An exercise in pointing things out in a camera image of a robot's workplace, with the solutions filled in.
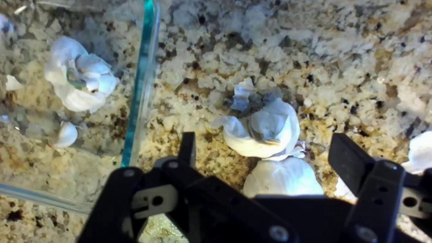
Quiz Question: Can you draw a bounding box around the small white scrap in container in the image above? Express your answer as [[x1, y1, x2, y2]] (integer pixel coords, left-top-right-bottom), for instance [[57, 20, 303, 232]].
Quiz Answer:
[[53, 120, 81, 149]]

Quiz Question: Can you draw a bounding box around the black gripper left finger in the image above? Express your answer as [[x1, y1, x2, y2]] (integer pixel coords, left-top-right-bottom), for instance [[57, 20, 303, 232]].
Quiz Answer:
[[76, 131, 300, 243]]

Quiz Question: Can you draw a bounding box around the square clear glass bowl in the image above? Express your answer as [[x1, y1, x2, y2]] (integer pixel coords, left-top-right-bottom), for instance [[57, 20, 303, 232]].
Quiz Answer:
[[0, 0, 164, 216]]

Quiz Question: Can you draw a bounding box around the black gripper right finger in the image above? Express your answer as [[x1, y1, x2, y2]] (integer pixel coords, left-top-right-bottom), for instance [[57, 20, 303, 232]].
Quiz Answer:
[[327, 132, 432, 243]]

